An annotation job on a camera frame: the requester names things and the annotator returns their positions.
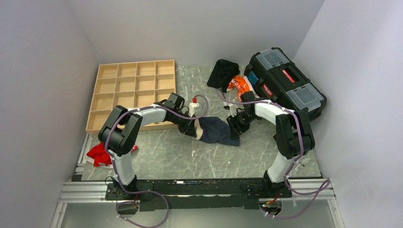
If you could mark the navy underwear beige waistband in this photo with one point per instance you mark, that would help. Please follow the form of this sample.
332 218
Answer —
214 130

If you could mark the black toolbox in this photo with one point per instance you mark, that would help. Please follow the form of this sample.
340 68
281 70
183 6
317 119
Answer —
282 82

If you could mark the red white garment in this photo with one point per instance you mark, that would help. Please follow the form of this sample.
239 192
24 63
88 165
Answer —
99 157

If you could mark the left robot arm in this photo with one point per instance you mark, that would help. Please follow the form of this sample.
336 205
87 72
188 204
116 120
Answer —
120 131

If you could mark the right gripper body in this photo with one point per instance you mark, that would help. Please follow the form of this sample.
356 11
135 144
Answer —
241 122

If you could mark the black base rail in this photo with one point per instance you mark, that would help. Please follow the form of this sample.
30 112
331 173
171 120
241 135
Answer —
153 195

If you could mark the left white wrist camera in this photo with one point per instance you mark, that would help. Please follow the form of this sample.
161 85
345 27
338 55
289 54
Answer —
195 108

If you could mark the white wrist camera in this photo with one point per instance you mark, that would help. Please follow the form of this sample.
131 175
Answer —
233 109
195 108

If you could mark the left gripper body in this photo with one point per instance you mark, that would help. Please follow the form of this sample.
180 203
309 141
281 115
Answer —
184 124

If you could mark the black garment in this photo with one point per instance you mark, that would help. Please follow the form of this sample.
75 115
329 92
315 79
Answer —
222 74

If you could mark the blue item by toolbox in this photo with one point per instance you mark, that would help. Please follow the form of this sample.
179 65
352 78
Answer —
252 78

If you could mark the orange white garment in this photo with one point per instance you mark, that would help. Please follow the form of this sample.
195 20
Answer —
242 85

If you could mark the wooden compartment tray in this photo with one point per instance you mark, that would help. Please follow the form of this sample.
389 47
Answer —
130 84

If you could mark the aluminium frame rail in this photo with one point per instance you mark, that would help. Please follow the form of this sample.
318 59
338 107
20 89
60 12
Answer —
176 172

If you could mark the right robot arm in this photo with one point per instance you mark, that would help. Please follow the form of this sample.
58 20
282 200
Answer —
293 136

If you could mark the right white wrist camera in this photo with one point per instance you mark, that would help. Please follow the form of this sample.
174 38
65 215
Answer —
233 109

